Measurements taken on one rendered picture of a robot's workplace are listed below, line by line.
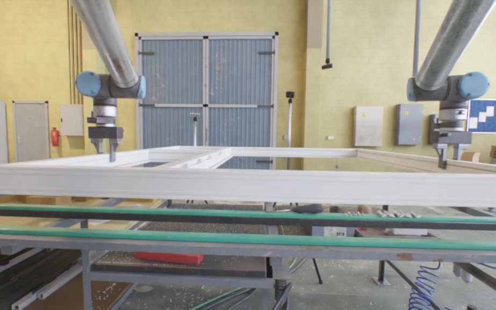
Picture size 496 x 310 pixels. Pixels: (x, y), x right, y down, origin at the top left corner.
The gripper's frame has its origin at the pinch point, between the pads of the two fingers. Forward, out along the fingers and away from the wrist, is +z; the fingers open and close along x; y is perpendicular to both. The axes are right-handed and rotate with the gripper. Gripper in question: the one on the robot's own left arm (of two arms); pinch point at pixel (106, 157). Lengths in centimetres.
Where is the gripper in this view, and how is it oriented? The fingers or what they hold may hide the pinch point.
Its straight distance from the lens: 125.4
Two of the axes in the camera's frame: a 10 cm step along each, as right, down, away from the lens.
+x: -10.0, -0.2, 0.5
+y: 0.5, -0.7, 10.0
